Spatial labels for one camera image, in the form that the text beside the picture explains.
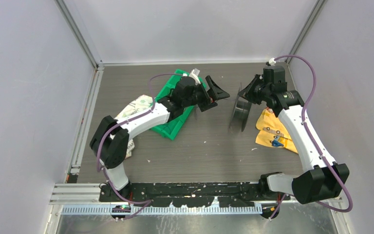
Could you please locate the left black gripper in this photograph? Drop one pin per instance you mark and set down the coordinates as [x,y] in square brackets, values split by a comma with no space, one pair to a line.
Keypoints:
[214,92]

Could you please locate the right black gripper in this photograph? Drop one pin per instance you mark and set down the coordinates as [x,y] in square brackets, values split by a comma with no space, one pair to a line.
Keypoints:
[247,93]

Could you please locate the black cable spool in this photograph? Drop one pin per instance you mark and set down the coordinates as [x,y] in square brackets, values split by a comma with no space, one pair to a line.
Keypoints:
[240,113]

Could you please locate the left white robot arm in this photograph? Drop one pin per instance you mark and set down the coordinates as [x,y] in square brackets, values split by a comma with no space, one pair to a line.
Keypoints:
[109,142]

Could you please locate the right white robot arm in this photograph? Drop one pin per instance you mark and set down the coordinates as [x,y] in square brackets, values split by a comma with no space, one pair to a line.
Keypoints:
[322,178]

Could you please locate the yellow printed cloth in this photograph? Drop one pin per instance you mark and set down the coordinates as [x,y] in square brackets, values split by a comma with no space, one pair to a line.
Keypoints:
[272,133]

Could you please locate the green three-compartment bin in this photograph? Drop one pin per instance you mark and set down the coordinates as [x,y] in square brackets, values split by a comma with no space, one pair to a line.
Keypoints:
[172,128]

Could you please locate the white patterned cloth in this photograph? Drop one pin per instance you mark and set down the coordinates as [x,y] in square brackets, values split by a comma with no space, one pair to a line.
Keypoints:
[142,103]

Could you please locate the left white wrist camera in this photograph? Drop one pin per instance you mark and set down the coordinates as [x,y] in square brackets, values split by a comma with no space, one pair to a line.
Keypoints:
[194,74]

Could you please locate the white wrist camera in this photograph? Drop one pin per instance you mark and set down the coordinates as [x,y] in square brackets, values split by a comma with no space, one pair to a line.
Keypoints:
[194,74]
[271,62]

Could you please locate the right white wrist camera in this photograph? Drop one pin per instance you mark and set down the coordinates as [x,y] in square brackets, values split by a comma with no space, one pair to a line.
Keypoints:
[271,62]

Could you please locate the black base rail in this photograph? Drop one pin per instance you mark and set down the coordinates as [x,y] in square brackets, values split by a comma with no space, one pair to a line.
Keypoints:
[191,195]

